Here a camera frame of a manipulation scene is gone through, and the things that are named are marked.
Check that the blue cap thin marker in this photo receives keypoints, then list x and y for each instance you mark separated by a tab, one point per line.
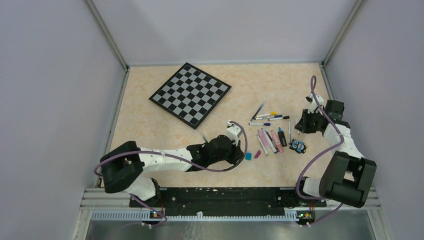
259	124

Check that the owl eraser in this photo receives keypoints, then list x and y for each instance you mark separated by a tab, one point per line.
298	146

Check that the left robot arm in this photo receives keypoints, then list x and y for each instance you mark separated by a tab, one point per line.
124	168

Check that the green pen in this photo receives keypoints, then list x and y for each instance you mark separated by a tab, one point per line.
204	137

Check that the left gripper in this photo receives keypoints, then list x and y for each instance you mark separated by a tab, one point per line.
237	153

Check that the navy cap marker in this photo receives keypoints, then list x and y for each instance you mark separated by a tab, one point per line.
265	118

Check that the light blue highlighter cap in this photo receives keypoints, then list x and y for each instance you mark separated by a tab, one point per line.
248	156

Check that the yellow cap marker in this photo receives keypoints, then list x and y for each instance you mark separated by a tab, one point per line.
266	115

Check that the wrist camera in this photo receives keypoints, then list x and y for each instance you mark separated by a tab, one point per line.
233	131
315	103

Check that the black grey chessboard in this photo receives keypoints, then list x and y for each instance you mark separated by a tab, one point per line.
190	94

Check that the grey white marker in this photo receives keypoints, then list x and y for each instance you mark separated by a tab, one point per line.
262	145

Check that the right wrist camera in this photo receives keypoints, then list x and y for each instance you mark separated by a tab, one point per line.
315	103

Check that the pink highlighter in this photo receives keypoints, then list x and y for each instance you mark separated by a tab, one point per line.
277	141

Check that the black highlighter blue cap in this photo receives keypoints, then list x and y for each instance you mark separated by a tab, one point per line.
282	138

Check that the purple pen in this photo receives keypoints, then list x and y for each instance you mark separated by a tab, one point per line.
274	143

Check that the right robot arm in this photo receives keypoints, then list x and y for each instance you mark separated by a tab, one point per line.
349	175

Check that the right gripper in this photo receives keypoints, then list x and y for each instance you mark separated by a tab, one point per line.
302	125

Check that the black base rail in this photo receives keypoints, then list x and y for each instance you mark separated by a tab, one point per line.
230	201

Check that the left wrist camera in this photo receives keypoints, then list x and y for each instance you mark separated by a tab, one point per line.
233	131

